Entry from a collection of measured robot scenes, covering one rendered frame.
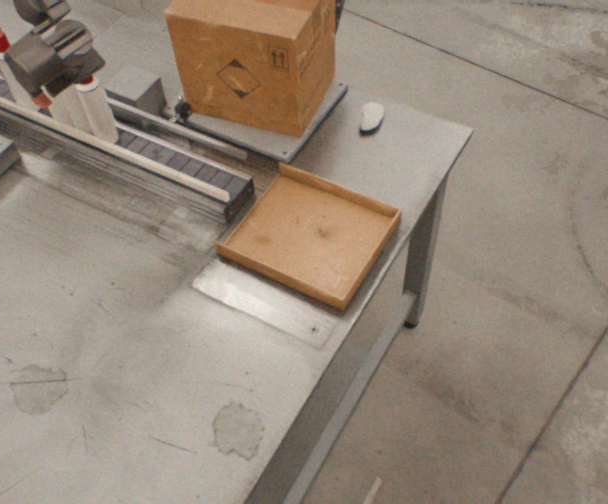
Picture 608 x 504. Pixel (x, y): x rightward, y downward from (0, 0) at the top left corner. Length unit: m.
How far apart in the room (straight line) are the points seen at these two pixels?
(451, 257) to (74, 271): 1.42
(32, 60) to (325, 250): 0.65
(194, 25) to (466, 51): 1.98
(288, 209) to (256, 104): 0.27
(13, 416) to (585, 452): 1.56
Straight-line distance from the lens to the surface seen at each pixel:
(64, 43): 1.14
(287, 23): 1.48
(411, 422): 2.13
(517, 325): 2.35
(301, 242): 1.42
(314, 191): 1.51
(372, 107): 1.66
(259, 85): 1.55
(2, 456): 1.32
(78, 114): 1.62
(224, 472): 1.20
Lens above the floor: 1.95
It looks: 53 degrees down
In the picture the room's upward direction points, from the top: 4 degrees counter-clockwise
